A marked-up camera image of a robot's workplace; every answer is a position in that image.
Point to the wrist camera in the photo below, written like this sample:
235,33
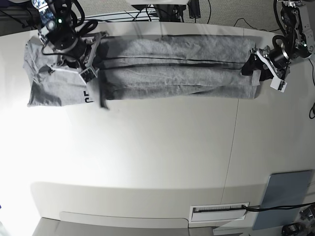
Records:
278,84
88,74

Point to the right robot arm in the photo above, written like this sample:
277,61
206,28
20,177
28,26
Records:
61,13

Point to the grey T-shirt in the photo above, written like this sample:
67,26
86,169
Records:
144,68

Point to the aluminium extrusion profile dark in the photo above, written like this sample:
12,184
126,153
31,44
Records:
194,9

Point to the black device bottom right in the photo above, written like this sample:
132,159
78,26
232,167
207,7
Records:
293,229

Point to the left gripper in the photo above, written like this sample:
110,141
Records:
269,65

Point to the blue-grey board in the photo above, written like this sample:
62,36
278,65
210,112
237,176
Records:
283,189

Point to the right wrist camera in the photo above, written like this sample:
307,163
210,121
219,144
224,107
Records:
88,74

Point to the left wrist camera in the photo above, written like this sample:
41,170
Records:
278,84

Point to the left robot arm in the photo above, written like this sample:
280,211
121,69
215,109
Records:
296,36

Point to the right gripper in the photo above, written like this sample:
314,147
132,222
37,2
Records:
76,47

